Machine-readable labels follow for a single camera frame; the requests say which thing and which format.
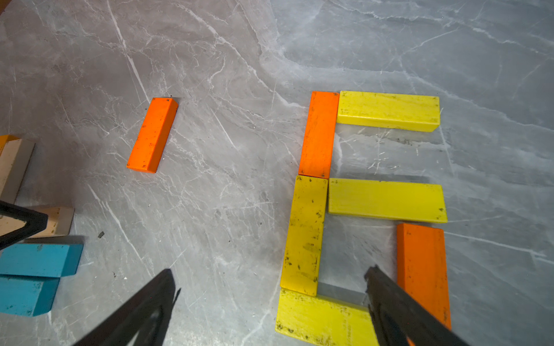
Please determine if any yellow block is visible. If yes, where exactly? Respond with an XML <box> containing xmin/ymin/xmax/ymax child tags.
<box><xmin>337</xmin><ymin>91</ymin><xmax>441</xmax><ymax>133</ymax></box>
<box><xmin>275</xmin><ymin>288</ymin><xmax>378</xmax><ymax>345</ymax></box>
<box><xmin>281</xmin><ymin>175</ymin><xmax>328</xmax><ymax>296</ymax></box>
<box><xmin>328</xmin><ymin>178</ymin><xmax>448</xmax><ymax>223</ymax></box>

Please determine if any pale cream wooden block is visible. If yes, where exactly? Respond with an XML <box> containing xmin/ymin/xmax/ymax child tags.
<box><xmin>1</xmin><ymin>139</ymin><xmax>35</xmax><ymax>203</ymax></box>

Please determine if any amber orange block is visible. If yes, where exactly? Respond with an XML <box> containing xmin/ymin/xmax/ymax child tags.
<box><xmin>0</xmin><ymin>135</ymin><xmax>19</xmax><ymax>154</ymax></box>

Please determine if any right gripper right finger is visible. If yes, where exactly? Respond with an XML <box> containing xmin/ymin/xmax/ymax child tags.
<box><xmin>364</xmin><ymin>265</ymin><xmax>467</xmax><ymax>345</ymax></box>

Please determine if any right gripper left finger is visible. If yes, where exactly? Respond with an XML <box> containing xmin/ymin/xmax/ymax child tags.
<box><xmin>76</xmin><ymin>268</ymin><xmax>179</xmax><ymax>345</ymax></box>

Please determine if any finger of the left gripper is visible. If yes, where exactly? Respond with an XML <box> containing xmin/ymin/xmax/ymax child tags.
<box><xmin>0</xmin><ymin>200</ymin><xmax>49</xmax><ymax>251</ymax></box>

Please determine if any tan wooden block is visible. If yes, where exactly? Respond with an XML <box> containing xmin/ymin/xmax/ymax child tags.
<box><xmin>1</xmin><ymin>206</ymin><xmax>74</xmax><ymax>239</ymax></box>

